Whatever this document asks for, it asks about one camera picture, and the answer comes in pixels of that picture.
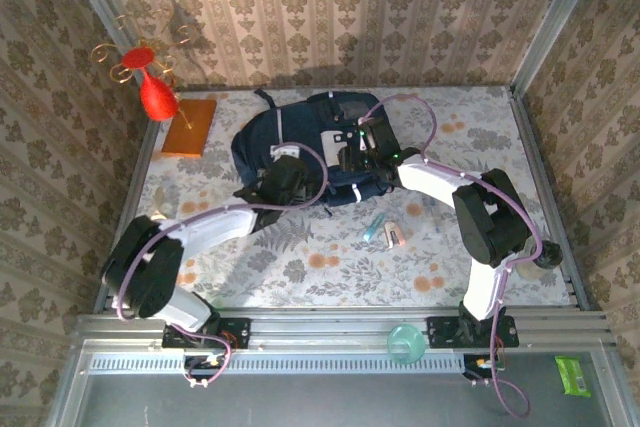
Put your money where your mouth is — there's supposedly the navy blue backpack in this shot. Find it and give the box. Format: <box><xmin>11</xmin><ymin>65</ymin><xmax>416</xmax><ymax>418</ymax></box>
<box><xmin>230</xmin><ymin>88</ymin><xmax>396</xmax><ymax>218</ymax></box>

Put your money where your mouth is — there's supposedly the teal pen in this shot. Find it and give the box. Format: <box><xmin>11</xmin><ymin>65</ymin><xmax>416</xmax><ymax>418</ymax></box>
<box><xmin>363</xmin><ymin>211</ymin><xmax>386</xmax><ymax>243</ymax></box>

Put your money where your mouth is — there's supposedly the gold jewelry stand wooden base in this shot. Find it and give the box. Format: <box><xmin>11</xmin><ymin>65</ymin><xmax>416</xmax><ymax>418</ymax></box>
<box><xmin>89</xmin><ymin>9</ymin><xmax>219</xmax><ymax>158</ymax></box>

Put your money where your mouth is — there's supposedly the beige plastic clip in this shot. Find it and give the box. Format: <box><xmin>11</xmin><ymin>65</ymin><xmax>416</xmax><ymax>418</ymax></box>
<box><xmin>149</xmin><ymin>185</ymin><xmax>171</xmax><ymax>222</ymax></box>

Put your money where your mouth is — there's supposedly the teal plastic cup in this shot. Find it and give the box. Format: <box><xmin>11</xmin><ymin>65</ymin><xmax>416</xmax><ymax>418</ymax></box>
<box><xmin>387</xmin><ymin>324</ymin><xmax>428</xmax><ymax>365</ymax></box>

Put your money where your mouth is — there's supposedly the bottle with black cap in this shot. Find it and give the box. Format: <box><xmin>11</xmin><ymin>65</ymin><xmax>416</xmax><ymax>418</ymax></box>
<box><xmin>517</xmin><ymin>240</ymin><xmax>562</xmax><ymax>281</ymax></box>

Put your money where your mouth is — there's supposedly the green packet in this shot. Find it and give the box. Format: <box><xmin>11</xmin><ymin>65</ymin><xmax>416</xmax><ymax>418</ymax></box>
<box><xmin>554</xmin><ymin>355</ymin><xmax>592</xmax><ymax>398</ymax></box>

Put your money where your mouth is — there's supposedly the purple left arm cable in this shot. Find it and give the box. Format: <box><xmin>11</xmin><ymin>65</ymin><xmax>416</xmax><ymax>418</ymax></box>
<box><xmin>114</xmin><ymin>141</ymin><xmax>330</xmax><ymax>391</ymax></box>

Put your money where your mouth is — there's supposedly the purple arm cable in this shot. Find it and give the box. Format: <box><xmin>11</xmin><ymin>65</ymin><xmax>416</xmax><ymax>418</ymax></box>
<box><xmin>114</xmin><ymin>141</ymin><xmax>330</xmax><ymax>391</ymax></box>
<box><xmin>367</xmin><ymin>93</ymin><xmax>546</xmax><ymax>419</ymax></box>

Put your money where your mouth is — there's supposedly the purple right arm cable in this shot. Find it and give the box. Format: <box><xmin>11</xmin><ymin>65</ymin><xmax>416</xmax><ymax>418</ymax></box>
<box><xmin>367</xmin><ymin>93</ymin><xmax>546</xmax><ymax>419</ymax></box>

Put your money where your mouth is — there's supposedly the aluminium frame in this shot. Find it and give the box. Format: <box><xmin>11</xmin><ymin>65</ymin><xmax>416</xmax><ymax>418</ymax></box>
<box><xmin>44</xmin><ymin>0</ymin><xmax>640</xmax><ymax>427</ymax></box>

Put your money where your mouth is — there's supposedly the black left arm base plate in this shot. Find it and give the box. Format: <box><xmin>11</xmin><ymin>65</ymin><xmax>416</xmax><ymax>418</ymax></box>
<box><xmin>161</xmin><ymin>315</ymin><xmax>251</xmax><ymax>349</ymax></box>

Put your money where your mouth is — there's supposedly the grey slotted cable duct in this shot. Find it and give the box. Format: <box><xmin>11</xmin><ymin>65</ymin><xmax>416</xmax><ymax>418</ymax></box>
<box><xmin>87</xmin><ymin>350</ymin><xmax>466</xmax><ymax>376</ymax></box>

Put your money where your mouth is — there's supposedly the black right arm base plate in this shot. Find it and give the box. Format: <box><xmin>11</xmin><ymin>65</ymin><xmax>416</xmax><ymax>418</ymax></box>
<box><xmin>426</xmin><ymin>314</ymin><xmax>519</xmax><ymax>348</ymax></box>

